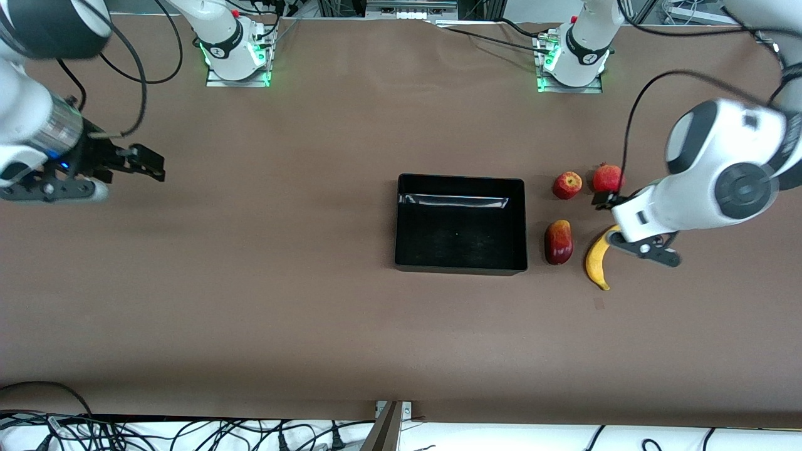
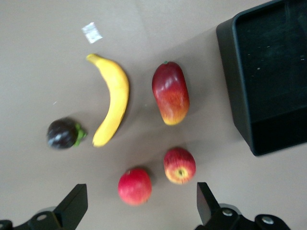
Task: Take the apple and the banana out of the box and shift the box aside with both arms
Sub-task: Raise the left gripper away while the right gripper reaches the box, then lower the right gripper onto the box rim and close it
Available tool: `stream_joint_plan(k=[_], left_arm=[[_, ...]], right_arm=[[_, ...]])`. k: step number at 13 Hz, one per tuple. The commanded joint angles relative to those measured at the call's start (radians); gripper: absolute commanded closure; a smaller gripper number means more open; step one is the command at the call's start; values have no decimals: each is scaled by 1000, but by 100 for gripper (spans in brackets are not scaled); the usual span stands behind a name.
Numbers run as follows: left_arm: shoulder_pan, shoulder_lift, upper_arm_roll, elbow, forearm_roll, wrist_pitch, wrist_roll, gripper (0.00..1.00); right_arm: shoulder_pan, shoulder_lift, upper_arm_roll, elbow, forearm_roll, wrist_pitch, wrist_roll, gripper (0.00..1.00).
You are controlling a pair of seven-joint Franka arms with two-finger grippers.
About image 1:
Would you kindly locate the red yellow apple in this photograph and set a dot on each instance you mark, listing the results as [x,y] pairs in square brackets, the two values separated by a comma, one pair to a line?
[567,185]

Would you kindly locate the red pomegranate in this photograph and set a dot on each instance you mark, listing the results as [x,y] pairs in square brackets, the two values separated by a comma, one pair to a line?
[608,178]

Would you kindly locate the yellow banana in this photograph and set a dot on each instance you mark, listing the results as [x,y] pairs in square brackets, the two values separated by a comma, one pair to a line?
[595,260]

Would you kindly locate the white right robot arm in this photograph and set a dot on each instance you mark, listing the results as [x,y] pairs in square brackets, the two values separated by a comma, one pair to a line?
[25,106]

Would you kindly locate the brown table cover sheet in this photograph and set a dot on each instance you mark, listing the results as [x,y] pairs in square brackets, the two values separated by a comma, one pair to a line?
[250,313]

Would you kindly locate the black plastic box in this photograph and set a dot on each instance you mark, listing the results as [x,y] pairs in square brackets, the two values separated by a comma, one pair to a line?
[460,238]

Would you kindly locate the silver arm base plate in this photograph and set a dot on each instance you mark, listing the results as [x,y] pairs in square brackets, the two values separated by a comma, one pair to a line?
[589,89]
[216,82]

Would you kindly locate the grey power strip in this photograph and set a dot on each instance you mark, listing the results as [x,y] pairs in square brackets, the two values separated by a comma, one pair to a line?
[410,12]

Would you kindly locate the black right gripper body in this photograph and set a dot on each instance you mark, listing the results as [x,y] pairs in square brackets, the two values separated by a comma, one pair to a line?
[95,154]

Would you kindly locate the black power plug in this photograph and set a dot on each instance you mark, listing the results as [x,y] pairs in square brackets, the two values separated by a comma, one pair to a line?
[336,440]
[282,441]

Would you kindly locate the dark stand pole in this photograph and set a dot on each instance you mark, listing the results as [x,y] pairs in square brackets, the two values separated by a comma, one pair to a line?
[385,435]

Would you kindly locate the silver edge bracket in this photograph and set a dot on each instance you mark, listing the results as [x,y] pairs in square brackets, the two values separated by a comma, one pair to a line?
[406,410]

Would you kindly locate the red yellow mango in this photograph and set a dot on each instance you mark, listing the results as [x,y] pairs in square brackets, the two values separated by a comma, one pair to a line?
[558,243]

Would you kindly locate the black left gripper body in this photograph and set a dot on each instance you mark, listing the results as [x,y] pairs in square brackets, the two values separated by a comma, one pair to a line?
[605,199]

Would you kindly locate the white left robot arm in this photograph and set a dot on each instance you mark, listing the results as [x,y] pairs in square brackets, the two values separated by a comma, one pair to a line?
[708,156]

